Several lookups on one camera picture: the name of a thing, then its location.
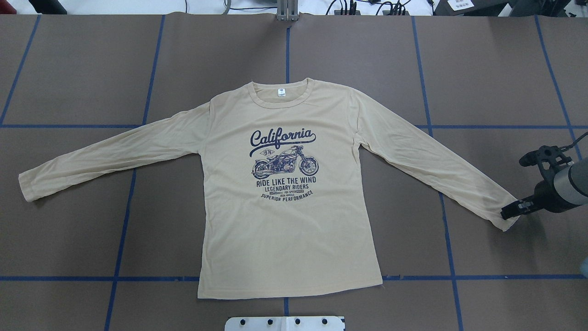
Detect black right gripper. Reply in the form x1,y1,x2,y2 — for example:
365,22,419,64
500,180,571,220

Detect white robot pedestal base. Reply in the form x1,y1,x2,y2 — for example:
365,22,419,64
224,316,346,331

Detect beige long sleeve graphic shirt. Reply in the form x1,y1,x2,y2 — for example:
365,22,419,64
18,78,515,300

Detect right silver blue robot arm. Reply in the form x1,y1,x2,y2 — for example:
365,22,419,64
500,160,588,220

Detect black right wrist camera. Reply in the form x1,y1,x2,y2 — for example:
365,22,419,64
519,145,573,182

